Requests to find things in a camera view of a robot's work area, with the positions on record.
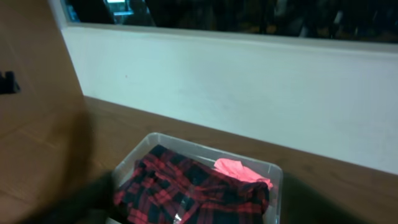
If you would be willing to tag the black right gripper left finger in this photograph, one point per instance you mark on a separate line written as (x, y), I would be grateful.
(90, 204)

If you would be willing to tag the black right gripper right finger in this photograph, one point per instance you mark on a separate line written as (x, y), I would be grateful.
(326, 197)

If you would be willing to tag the pink garment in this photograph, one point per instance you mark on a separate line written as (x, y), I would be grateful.
(237, 170)

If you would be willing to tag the red black plaid shirt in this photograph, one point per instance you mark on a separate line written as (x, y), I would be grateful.
(167, 187)

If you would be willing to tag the clear plastic storage container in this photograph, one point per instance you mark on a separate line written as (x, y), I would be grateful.
(207, 156)

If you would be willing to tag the black wall bracket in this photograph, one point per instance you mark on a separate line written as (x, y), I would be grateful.
(8, 83)

